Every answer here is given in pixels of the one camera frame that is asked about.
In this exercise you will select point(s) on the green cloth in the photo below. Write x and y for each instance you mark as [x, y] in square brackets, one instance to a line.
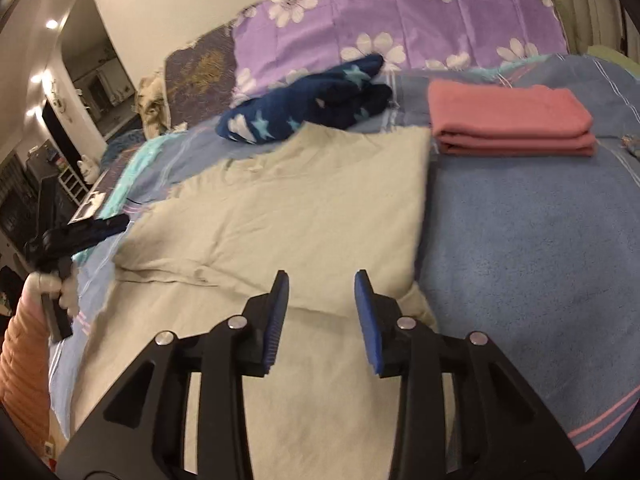
[605, 52]

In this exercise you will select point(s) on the floral patterned cloth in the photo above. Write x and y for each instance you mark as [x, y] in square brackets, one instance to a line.
[632, 152]

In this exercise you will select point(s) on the beige garment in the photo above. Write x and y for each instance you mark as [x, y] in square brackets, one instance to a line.
[310, 220]

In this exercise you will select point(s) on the striped beige cloth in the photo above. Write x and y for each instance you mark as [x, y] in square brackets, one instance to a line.
[150, 105]

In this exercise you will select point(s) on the folded pink cloth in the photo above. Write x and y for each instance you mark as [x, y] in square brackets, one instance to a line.
[510, 115]

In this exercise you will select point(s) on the white figurine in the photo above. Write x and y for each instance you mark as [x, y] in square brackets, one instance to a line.
[89, 169]

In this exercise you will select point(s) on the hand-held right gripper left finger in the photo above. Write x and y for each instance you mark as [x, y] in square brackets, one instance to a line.
[276, 320]

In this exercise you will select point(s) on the beige curtain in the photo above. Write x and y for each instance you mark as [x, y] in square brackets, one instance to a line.
[585, 5]

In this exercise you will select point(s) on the person's left forearm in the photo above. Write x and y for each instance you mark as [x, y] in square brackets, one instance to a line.
[22, 375]

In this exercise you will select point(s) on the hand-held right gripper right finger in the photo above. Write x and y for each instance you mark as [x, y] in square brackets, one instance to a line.
[367, 320]

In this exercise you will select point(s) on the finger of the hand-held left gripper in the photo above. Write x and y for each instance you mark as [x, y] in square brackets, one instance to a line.
[95, 230]

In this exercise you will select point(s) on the dark patterned pillow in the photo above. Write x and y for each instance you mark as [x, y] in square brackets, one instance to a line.
[200, 80]

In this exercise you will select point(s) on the teal blanket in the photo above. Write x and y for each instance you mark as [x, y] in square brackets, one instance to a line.
[132, 175]

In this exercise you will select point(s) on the navy star print garment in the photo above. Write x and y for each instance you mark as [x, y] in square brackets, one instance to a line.
[310, 100]

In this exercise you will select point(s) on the purple floral pillow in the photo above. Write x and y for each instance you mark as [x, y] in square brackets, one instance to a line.
[400, 15]

